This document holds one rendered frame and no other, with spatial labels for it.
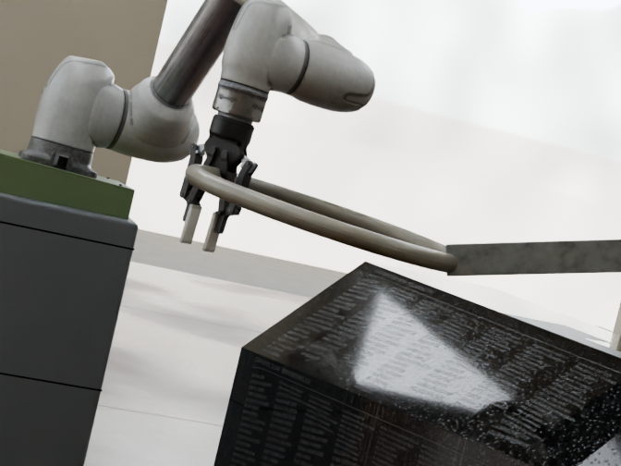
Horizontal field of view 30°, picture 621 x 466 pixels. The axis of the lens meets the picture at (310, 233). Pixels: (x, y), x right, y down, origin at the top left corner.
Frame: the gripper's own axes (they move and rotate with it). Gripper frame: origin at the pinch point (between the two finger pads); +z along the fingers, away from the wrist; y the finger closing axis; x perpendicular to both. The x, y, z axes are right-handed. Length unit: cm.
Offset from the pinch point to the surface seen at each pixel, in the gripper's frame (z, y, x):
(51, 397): 52, -54, 41
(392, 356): 13.4, 28.5, 31.0
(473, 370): 9, 48, 21
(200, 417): 87, -113, 204
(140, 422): 88, -116, 170
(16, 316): 36, -63, 32
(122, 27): -74, -455, 499
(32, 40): -45, -496, 457
